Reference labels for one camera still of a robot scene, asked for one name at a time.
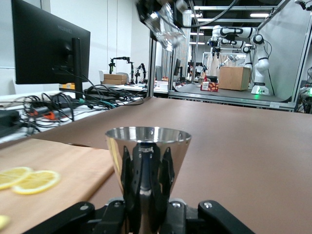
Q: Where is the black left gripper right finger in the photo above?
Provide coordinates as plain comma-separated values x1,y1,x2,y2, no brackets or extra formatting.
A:
168,199,256,234

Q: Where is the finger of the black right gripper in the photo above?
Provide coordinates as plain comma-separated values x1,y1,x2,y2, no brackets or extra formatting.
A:
135,0,148,21
173,0,190,26

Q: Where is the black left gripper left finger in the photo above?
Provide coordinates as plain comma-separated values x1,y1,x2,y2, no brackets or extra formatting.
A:
24,201,128,234

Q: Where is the clear glass cup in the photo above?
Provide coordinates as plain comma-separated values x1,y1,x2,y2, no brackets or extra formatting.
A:
146,2,187,52

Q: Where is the steel double jigger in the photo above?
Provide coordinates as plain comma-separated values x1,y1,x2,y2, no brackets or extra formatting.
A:
105,126,192,234

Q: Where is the small distant monitor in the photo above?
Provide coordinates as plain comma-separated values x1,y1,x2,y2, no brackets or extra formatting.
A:
173,58,182,77

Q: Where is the wooden cutting board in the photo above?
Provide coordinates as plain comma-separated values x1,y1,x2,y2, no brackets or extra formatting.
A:
0,137,115,234

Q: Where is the brown cardboard box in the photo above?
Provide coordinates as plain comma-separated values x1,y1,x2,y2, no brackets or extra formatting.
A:
103,74,128,80
103,79,128,86

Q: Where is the brown table cover mat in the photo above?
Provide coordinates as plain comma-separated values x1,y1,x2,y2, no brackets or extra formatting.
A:
0,97,312,234

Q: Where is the lemon slice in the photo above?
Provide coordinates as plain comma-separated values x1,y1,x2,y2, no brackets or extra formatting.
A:
12,170,61,195
0,167,34,191

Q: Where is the red snack box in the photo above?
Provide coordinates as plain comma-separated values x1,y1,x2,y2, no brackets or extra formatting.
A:
200,81,219,93

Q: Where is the wooden box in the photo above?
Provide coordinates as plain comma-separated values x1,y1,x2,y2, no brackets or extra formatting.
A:
218,66,252,91

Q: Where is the white neighbour robot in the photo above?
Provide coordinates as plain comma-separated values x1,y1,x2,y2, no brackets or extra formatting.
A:
207,25,272,96

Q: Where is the black computer monitor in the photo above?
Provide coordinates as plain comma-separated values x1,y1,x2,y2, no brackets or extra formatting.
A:
11,0,91,100

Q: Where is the yellow box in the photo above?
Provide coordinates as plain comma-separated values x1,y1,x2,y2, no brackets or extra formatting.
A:
59,82,76,92

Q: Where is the black desk device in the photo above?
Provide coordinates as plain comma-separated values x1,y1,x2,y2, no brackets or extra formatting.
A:
0,110,20,137

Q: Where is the white side desk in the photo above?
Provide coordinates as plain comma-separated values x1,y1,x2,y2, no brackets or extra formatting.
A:
0,84,147,144

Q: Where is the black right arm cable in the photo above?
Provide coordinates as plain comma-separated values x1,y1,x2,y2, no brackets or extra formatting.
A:
189,0,241,28

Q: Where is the aluminium frame post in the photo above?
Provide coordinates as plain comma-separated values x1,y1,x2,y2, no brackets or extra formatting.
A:
147,36,157,98

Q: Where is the teal cable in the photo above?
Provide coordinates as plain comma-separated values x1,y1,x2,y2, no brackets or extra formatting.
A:
78,98,116,110

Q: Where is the black cable tangle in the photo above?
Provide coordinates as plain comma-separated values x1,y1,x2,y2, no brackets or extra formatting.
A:
19,84,145,134

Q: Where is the neighbour cell aluminium frame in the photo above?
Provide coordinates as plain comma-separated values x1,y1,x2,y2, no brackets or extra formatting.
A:
168,0,312,113

